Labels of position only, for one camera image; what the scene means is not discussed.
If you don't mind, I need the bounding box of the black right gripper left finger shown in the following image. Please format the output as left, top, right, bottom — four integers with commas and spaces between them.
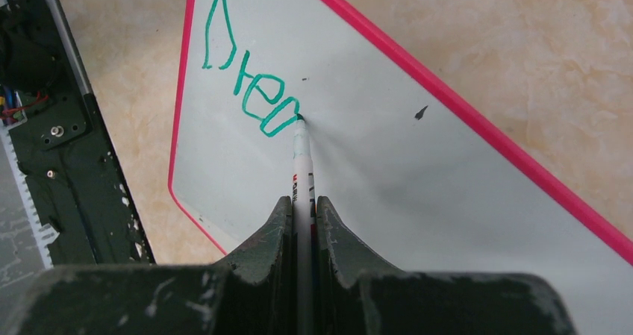
1, 196, 295, 334

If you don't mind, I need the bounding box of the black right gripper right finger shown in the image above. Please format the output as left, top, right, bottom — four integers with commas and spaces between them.
315, 196, 576, 334

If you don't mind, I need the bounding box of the green white marker pen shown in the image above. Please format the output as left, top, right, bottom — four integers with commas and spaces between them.
293, 113, 314, 334

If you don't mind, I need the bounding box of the red-edged whiteboard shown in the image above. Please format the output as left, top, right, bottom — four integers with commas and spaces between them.
166, 0, 633, 335

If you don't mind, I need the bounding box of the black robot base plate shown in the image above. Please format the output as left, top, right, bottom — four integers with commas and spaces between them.
1, 0, 155, 265

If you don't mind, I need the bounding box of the white slotted cable duct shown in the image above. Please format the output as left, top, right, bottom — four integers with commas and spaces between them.
1, 126, 59, 269

